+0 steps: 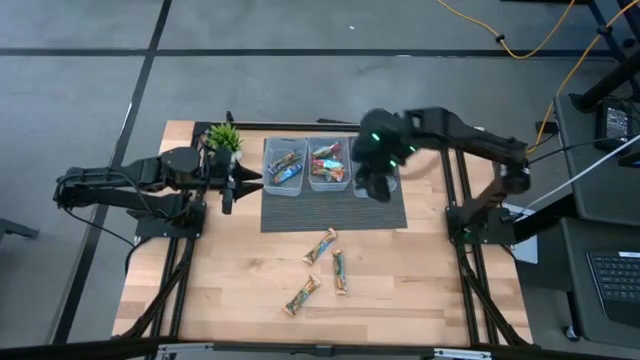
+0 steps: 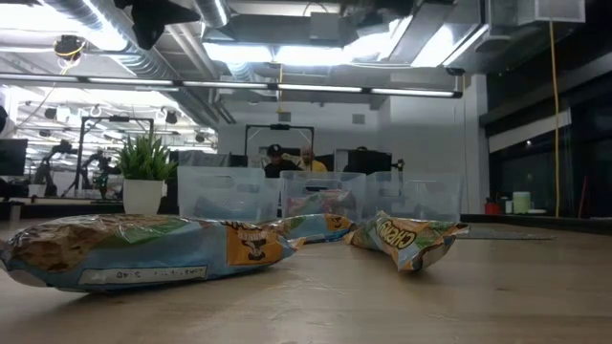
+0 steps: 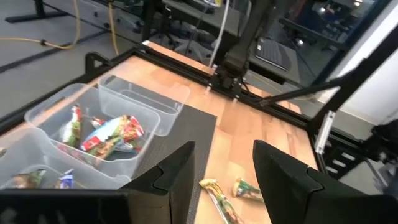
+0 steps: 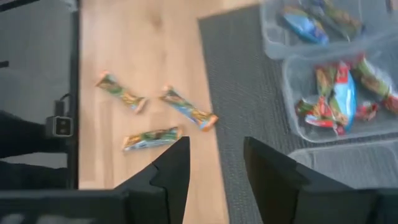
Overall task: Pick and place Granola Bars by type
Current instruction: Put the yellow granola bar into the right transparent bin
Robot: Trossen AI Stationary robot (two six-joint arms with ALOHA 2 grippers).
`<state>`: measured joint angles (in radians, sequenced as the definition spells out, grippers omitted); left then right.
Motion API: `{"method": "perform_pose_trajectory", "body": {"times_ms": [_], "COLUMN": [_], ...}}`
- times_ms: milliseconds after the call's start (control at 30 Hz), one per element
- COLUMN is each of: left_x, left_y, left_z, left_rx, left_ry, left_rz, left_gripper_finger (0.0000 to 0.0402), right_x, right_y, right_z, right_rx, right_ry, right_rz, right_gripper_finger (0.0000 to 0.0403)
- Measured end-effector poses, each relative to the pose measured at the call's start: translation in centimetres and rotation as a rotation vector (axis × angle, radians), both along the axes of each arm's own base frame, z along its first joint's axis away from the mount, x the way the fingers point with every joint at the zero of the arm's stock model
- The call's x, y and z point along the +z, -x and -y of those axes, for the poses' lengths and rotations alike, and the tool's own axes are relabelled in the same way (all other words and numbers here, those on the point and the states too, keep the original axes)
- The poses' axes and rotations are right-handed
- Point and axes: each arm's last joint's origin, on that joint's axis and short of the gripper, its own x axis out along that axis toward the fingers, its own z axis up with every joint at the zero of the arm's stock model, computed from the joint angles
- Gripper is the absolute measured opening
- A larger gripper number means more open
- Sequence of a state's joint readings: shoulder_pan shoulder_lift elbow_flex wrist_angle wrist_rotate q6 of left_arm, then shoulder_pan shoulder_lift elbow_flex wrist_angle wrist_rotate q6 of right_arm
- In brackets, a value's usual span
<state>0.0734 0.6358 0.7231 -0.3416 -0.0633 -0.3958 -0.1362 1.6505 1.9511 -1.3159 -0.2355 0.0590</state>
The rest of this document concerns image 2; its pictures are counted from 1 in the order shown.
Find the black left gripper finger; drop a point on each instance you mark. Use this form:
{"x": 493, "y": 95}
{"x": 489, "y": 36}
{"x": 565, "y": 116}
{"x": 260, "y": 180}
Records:
{"x": 143, "y": 24}
{"x": 179, "y": 10}

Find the blue granola bar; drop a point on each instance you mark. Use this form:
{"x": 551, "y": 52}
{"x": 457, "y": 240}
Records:
{"x": 143, "y": 253}
{"x": 311, "y": 227}
{"x": 220, "y": 210}

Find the green granola bar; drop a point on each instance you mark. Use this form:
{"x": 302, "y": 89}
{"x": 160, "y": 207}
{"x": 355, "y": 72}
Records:
{"x": 406, "y": 239}

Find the black background robot arm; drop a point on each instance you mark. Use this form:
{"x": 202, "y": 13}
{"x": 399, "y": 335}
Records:
{"x": 100, "y": 167}
{"x": 48, "y": 165}

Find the overhead light bar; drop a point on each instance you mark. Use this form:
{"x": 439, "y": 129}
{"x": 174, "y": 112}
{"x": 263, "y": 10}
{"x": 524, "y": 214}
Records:
{"x": 229, "y": 85}

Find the green plant in white pot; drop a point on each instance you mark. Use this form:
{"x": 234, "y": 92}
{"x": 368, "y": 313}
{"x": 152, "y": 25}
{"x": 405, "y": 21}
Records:
{"x": 143, "y": 181}

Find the clear plastic bin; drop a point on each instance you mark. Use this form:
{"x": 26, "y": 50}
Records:
{"x": 322, "y": 180}
{"x": 225, "y": 184}
{"x": 413, "y": 191}

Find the person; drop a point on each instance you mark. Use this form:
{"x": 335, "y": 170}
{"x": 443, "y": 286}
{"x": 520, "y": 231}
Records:
{"x": 311, "y": 161}
{"x": 279, "y": 162}

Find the black monitor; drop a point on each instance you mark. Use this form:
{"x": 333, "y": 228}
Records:
{"x": 368, "y": 161}
{"x": 13, "y": 156}

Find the red container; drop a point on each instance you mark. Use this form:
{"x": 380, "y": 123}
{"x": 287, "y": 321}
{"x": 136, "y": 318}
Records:
{"x": 491, "y": 207}

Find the small white cup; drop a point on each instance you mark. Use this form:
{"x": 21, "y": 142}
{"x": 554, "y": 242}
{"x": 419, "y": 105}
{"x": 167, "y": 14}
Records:
{"x": 508, "y": 206}

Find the pale green cylinder container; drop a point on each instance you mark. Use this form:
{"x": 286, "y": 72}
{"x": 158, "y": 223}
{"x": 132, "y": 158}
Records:
{"x": 521, "y": 203}

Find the dark grey woven mat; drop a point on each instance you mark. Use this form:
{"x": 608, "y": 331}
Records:
{"x": 507, "y": 234}

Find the small shallow bowl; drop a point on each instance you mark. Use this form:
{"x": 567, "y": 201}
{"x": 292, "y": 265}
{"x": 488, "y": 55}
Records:
{"x": 537, "y": 211}

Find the black background rig frame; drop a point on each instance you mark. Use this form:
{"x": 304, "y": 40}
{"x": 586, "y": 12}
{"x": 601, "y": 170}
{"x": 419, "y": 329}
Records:
{"x": 117, "y": 118}
{"x": 279, "y": 128}

